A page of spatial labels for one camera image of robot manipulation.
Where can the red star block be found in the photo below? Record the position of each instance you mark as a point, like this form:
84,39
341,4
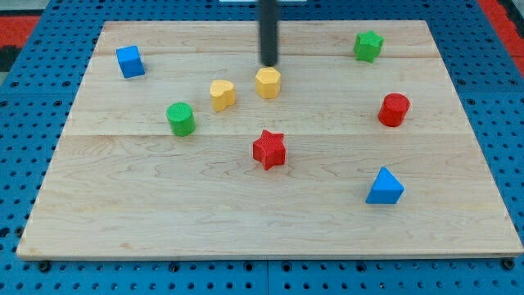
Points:
269,149

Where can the yellow heart block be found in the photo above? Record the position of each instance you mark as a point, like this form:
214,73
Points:
223,94

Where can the green star block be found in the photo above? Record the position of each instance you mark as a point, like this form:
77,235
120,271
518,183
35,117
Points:
368,46

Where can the yellow hexagon block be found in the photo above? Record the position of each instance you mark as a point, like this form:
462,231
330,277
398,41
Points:
268,82

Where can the light wooden board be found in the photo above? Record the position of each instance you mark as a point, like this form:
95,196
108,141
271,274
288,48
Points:
122,187

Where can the green cylinder block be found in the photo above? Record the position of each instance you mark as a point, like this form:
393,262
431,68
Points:
181,119

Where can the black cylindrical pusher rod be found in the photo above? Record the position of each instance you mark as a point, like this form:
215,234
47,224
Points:
268,31

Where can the blue triangle block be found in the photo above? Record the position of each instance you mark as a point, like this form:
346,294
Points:
386,188

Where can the red cylinder block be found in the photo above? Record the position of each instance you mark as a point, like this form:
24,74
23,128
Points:
393,109

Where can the blue cube block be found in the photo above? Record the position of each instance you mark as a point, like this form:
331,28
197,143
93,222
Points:
130,62

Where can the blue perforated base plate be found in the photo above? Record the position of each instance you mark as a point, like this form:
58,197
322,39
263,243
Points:
38,93

